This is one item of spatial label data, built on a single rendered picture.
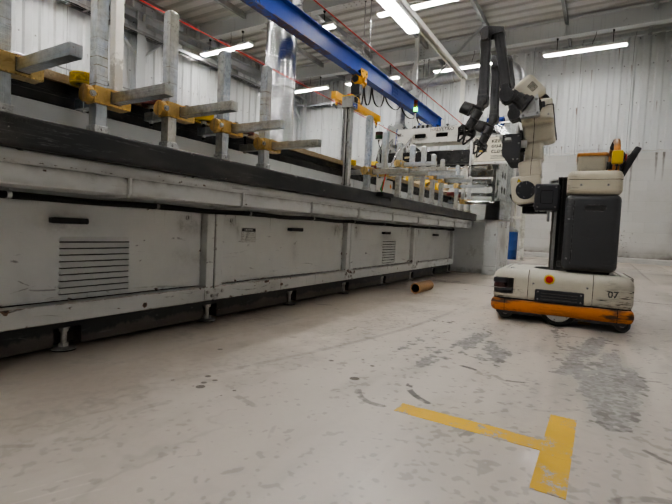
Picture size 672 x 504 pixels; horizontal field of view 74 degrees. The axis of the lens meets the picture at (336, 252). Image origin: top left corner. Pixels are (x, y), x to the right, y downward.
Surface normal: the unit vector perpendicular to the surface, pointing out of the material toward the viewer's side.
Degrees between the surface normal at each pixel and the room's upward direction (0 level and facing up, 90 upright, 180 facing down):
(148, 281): 90
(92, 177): 90
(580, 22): 90
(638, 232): 90
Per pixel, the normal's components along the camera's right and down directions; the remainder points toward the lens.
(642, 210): -0.51, 0.02
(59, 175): 0.86, 0.07
